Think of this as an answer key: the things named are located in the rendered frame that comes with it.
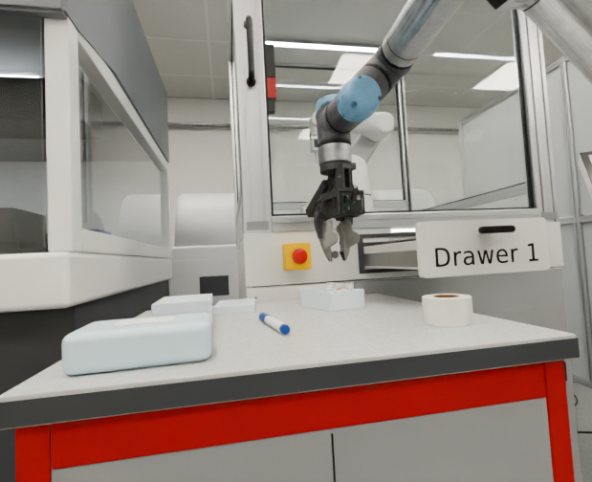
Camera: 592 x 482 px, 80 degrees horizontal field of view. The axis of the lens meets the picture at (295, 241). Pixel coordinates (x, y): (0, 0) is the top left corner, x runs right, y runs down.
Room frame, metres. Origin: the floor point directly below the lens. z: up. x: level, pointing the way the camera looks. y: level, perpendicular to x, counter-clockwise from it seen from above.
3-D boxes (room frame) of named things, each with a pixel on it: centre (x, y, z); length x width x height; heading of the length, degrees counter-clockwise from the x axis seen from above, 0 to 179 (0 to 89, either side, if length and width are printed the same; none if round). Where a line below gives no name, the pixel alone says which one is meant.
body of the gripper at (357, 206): (0.78, -0.10, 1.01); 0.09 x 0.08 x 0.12; 28
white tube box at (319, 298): (0.78, -0.07, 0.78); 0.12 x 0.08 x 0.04; 28
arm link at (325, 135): (0.79, -0.10, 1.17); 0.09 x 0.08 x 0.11; 16
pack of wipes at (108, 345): (0.42, 0.18, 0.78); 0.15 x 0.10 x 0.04; 103
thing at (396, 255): (0.92, -0.34, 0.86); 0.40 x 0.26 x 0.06; 11
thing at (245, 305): (0.82, 0.15, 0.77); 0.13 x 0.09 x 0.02; 6
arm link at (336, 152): (0.79, -0.10, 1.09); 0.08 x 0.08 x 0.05
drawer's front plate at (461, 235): (0.72, -0.38, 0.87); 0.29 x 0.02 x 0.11; 101
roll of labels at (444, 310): (0.54, -0.22, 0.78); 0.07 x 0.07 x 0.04
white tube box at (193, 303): (0.61, 0.19, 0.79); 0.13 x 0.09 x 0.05; 12
